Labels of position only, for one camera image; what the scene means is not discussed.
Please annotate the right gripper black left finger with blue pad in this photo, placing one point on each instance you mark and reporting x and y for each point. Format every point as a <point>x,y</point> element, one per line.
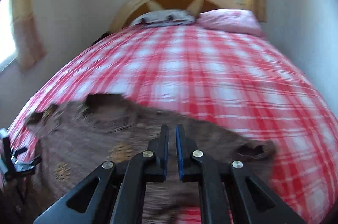
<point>113,192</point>

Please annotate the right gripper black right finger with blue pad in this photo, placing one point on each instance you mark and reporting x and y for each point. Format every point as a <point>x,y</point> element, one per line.
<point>229,192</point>

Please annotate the brown knitted sweater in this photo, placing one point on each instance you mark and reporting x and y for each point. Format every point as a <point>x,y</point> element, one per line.
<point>74,137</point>

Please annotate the yellow curtain left window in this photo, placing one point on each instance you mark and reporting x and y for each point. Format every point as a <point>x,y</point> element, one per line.
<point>29,48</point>

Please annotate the red white plaid bedsheet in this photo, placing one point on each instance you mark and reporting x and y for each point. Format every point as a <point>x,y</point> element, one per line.
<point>238,81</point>

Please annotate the small black object bedside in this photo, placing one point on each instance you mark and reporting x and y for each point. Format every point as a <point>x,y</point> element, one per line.
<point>104,35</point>

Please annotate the white patterned pillow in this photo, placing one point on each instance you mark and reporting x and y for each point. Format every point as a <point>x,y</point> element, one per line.
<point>164,18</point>

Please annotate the pink pillow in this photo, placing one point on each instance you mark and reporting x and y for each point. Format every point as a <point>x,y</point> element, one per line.
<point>231,20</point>

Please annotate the wooden arched headboard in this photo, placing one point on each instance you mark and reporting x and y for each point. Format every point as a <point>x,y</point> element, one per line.
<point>132,9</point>

